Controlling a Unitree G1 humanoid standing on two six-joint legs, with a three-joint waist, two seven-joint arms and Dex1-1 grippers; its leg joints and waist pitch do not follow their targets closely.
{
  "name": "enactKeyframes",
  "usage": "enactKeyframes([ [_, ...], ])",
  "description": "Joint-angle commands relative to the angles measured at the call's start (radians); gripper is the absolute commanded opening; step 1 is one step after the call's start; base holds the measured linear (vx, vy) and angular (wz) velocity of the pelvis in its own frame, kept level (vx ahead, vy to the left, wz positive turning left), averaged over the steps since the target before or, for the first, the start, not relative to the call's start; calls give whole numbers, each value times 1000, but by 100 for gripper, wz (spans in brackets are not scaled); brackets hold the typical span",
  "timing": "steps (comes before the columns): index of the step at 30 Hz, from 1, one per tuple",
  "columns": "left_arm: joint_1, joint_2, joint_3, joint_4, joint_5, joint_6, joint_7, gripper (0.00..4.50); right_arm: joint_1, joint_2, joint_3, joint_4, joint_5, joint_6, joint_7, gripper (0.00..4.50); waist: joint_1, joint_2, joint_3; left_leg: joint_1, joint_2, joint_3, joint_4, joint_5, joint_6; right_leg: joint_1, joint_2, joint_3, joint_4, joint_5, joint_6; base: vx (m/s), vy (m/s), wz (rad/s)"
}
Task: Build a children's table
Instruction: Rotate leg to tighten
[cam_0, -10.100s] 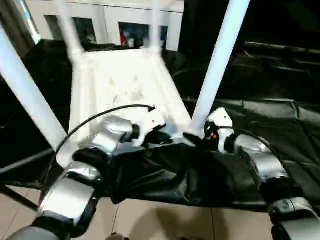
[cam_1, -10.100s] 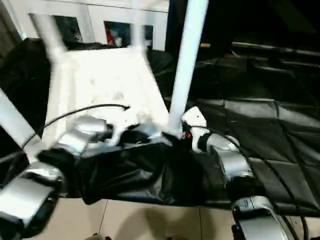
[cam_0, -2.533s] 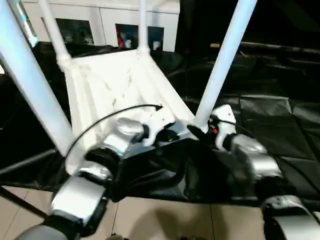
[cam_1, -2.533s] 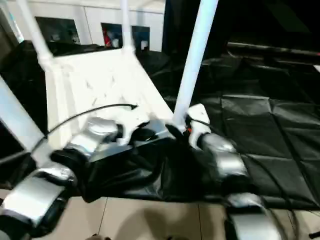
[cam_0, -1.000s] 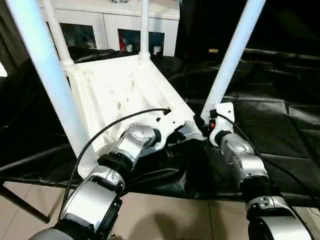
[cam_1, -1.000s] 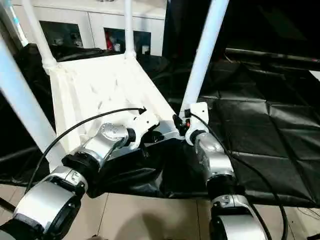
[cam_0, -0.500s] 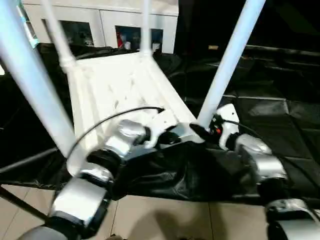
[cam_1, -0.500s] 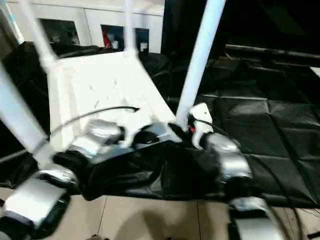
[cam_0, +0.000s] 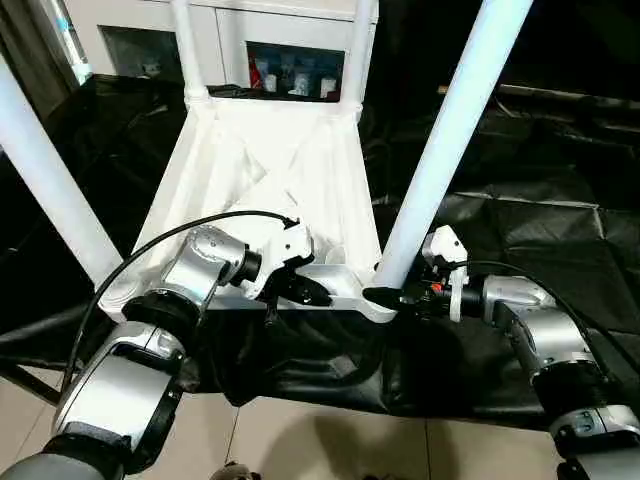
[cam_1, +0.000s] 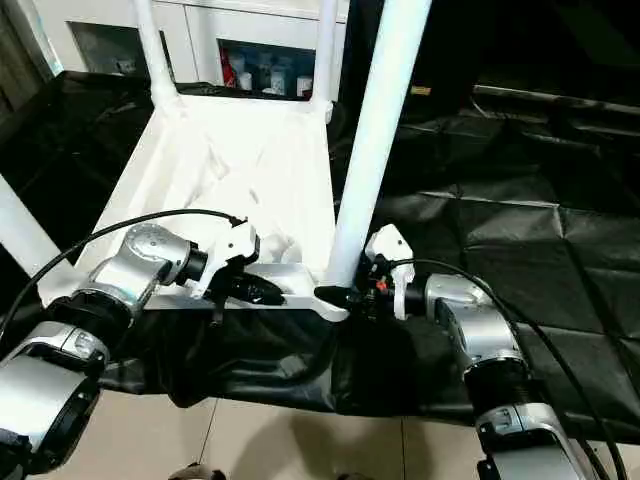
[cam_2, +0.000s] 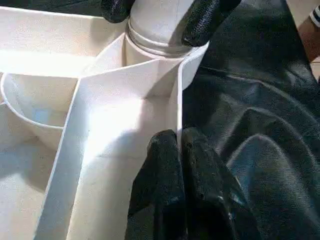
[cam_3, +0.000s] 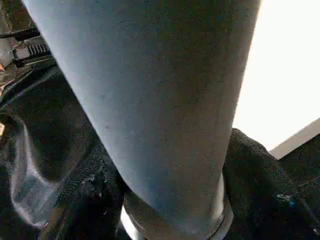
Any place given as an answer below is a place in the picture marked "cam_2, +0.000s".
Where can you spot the black work mat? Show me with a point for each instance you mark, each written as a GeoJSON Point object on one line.
{"type": "Point", "coordinates": [262, 112]}

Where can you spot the white plastic table top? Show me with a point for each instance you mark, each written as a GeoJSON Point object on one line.
{"type": "Point", "coordinates": [100, 112]}

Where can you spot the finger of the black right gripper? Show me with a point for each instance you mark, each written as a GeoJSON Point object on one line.
{"type": "Point", "coordinates": [207, 20]}
{"type": "Point", "coordinates": [116, 11]}

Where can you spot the white plastic table leg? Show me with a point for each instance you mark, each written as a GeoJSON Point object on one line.
{"type": "Point", "coordinates": [155, 25]}

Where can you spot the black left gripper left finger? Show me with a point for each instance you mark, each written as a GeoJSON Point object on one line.
{"type": "Point", "coordinates": [157, 190]}

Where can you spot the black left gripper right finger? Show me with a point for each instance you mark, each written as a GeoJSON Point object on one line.
{"type": "Point", "coordinates": [207, 195]}

